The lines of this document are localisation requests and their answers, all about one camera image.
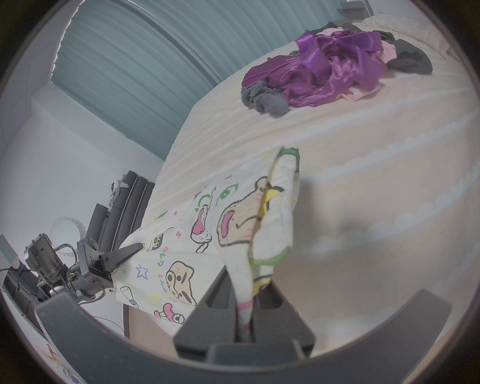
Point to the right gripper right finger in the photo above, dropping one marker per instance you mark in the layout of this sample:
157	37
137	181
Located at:
281	318

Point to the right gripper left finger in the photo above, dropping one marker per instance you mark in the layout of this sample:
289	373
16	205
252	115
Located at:
210	322

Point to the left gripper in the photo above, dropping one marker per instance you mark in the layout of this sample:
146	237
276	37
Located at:
92	268

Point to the white printed pyjama top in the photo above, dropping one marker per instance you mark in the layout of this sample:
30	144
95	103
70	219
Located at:
210	240

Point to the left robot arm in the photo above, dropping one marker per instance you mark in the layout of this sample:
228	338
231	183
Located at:
41	270

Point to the pile of clothes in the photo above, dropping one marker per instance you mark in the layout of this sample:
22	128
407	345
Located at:
118	187

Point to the bed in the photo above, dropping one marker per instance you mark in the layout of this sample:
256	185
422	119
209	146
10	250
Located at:
356	168

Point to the black chest of drawers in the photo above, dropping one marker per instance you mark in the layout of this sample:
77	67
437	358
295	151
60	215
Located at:
123	213

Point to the blue-green curtain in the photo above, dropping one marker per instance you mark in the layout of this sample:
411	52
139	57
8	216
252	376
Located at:
123	75
240	33

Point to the purple satin garment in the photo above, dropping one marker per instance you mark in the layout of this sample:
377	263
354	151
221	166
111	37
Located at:
322	71

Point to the pink garment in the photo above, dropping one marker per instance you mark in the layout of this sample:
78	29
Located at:
390	52

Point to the dark grey garment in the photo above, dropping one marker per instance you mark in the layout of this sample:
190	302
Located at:
410	58

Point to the cream striped pillow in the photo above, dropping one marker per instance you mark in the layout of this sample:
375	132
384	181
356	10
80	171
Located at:
408	28

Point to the grey bedside table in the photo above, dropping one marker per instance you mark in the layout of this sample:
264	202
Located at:
354	8

